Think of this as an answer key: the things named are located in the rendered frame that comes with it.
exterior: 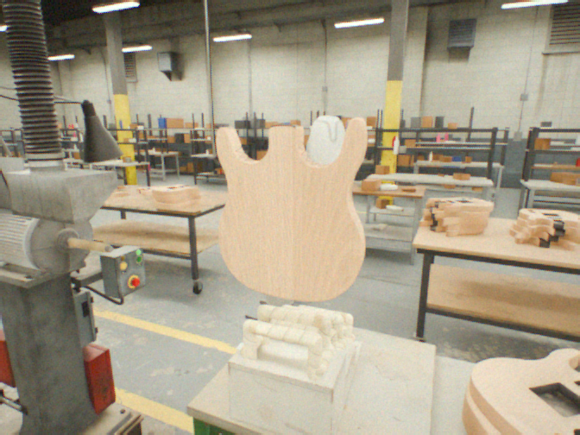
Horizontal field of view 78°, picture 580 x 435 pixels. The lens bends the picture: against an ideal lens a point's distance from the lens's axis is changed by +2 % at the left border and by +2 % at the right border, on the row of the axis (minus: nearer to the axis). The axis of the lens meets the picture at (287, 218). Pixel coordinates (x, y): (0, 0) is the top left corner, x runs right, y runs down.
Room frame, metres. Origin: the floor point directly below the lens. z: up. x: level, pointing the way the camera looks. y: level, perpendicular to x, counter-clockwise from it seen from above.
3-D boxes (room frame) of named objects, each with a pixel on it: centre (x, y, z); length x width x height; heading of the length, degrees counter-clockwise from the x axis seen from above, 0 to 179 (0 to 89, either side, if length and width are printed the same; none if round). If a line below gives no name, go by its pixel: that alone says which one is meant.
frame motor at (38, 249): (1.38, 1.01, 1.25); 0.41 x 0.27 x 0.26; 66
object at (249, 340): (0.78, 0.09, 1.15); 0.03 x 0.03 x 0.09
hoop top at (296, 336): (0.75, 0.02, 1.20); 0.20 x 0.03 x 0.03; 69
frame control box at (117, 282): (1.56, 0.84, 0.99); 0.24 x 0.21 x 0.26; 66
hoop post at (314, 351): (0.72, -0.06, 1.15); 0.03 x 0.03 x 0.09
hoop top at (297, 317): (0.83, -0.01, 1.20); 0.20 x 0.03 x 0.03; 69
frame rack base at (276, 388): (0.80, 0.00, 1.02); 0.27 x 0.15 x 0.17; 70
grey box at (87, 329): (1.54, 1.01, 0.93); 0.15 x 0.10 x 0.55; 66
